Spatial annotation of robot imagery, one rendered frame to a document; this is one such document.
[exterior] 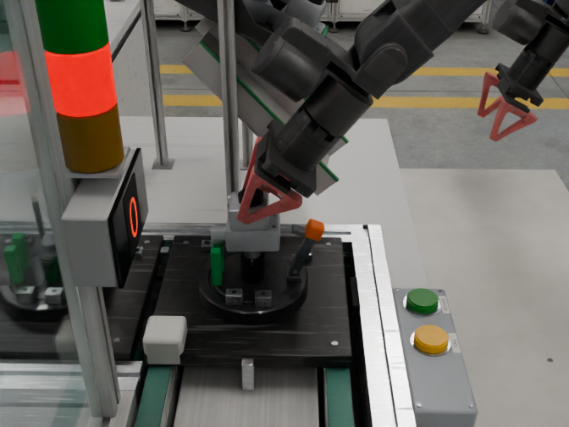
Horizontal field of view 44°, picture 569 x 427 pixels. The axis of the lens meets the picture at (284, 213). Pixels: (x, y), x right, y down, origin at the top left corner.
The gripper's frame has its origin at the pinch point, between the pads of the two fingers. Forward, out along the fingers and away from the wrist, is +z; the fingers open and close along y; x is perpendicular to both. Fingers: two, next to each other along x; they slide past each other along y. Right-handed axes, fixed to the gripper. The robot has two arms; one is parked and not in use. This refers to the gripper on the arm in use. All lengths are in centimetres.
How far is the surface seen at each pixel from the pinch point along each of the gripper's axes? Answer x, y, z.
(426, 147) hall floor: 119, -226, 51
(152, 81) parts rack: -13, -52, 18
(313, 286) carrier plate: 14.1, -0.4, 5.0
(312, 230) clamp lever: 7.8, 1.0, -2.6
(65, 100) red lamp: -23.3, 21.4, -11.5
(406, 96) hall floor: 117, -286, 54
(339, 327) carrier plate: 16.5, 7.2, 3.0
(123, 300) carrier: -5.0, 3.2, 19.4
